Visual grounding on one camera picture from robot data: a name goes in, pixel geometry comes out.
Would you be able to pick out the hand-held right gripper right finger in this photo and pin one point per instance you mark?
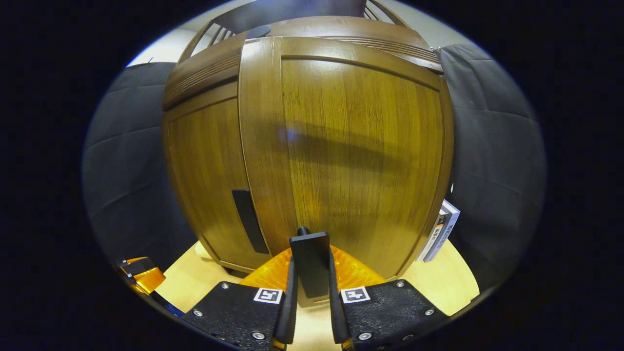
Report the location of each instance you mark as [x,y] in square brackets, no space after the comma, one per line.
[336,317]

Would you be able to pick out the round black drawer knob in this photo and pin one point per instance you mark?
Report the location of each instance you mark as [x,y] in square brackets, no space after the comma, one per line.
[258,30]

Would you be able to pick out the paperback book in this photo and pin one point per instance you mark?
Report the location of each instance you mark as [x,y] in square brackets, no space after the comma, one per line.
[441,229]

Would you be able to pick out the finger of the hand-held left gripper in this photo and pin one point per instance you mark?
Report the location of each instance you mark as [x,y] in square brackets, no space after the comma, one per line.
[146,277]

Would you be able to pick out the wooden cabinet door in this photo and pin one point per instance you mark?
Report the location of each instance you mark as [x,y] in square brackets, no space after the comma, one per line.
[360,161]
[204,170]

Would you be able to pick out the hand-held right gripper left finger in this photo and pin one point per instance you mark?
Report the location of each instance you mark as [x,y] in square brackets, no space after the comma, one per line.
[291,312]

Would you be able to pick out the wooden double-door shoe cabinet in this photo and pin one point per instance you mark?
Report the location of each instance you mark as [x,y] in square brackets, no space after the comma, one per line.
[204,73]

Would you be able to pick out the black backdrop cloth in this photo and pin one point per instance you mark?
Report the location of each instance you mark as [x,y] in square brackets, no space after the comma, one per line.
[492,161]

